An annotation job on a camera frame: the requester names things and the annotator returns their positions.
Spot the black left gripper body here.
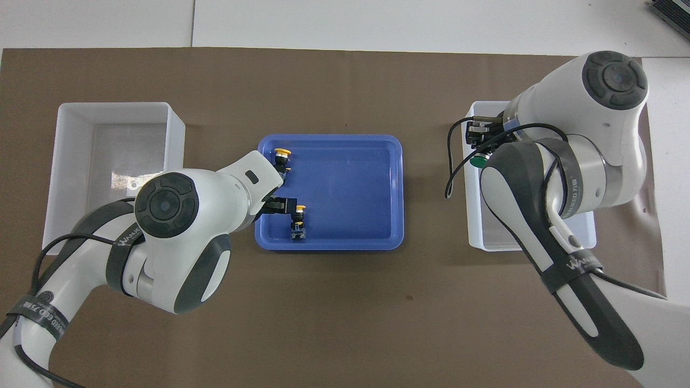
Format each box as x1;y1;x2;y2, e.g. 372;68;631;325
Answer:
253;181;281;219

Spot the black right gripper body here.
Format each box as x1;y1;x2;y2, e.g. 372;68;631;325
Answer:
466;110;514;156

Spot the yellow push button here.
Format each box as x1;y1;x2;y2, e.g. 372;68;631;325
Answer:
291;205;307;241
273;148;293;181

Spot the blue plastic tray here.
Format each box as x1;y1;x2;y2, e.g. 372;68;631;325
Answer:
254;134;405;252

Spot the translucent white plastic box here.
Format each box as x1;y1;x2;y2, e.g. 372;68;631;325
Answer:
42;101;187;255
461;100;597;252

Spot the brown paper mat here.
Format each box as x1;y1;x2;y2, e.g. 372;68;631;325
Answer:
0;47;666;388

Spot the white paper label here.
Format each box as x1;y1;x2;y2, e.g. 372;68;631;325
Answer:
111;171;162;190

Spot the grey slatted device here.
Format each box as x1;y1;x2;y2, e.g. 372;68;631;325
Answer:
650;0;690;41

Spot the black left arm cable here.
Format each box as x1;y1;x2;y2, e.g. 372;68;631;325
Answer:
0;197;142;388

